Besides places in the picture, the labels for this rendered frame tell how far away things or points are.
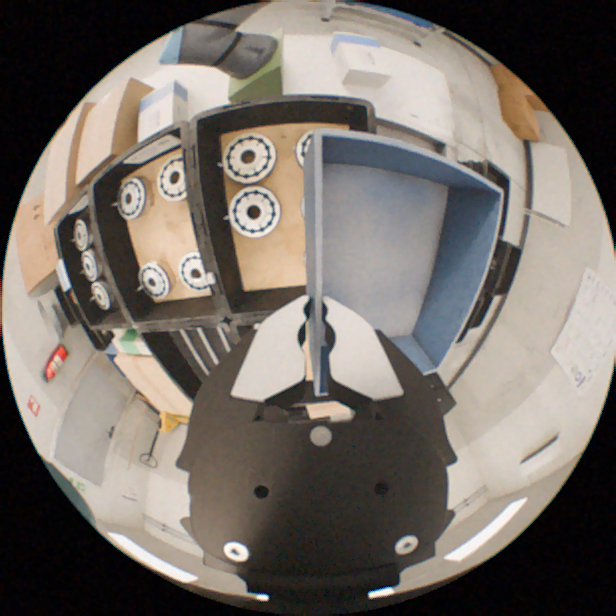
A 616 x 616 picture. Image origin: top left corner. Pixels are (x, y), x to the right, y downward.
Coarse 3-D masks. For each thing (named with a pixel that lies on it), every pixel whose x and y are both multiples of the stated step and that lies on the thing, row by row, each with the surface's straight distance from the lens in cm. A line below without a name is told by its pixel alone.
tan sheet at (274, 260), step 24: (288, 144) 42; (288, 168) 40; (288, 192) 40; (288, 216) 40; (240, 240) 42; (264, 240) 41; (288, 240) 41; (240, 264) 44; (264, 264) 42; (288, 264) 42; (264, 288) 45
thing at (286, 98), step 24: (288, 96) 35; (312, 96) 35; (336, 96) 36; (192, 120) 38; (192, 144) 36; (192, 168) 35; (216, 264) 34; (216, 288) 36; (240, 312) 38; (264, 312) 36
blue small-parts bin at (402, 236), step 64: (320, 128) 10; (320, 192) 9; (384, 192) 18; (448, 192) 22; (320, 256) 9; (384, 256) 18; (448, 256) 21; (320, 320) 11; (384, 320) 23; (448, 320) 22; (320, 384) 19
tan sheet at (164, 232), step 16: (160, 160) 52; (128, 176) 59; (144, 176) 55; (160, 208) 51; (176, 208) 48; (128, 224) 59; (144, 224) 55; (160, 224) 51; (176, 224) 48; (144, 240) 56; (160, 240) 52; (176, 240) 49; (192, 240) 47; (144, 256) 57; (160, 256) 53; (176, 256) 50; (176, 272) 52; (176, 288) 54
